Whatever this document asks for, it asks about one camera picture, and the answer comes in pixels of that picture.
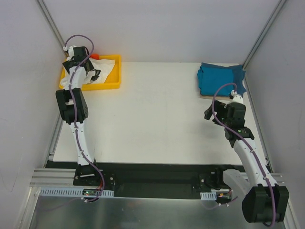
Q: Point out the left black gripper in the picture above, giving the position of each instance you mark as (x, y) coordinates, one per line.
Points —
(90, 70)

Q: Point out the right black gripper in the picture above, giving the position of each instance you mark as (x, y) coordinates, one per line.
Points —
(216, 111)

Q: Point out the white t shirt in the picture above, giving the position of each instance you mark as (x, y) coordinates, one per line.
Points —
(65, 76)

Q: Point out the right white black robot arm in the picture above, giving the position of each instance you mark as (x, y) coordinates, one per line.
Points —
(263, 199)

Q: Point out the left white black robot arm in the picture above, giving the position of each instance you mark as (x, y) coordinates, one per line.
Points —
(74, 111)

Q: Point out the folded blue t shirt stack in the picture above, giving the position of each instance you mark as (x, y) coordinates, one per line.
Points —
(211, 77)

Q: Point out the orange t shirt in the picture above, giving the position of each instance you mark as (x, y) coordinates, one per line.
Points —
(95, 56)

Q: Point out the yellow plastic bin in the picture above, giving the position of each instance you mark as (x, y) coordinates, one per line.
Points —
(110, 76)

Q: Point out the right grey cable duct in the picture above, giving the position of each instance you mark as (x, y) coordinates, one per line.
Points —
(208, 196)

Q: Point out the grey cable duct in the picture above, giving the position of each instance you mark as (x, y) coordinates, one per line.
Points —
(208, 196)
(68, 192)

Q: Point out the left aluminium frame post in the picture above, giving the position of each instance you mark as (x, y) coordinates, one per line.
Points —
(51, 23)

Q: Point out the aluminium frame post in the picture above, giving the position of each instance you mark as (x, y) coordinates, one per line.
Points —
(266, 28)
(51, 23)

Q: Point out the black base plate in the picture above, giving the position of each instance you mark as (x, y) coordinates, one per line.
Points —
(163, 180)

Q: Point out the front aluminium rail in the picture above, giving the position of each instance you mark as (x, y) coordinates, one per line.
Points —
(52, 177)

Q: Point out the left grey cable duct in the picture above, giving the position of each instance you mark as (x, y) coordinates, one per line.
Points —
(68, 192)

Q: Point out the right aluminium frame post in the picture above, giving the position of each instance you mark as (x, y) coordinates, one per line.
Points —
(266, 28)

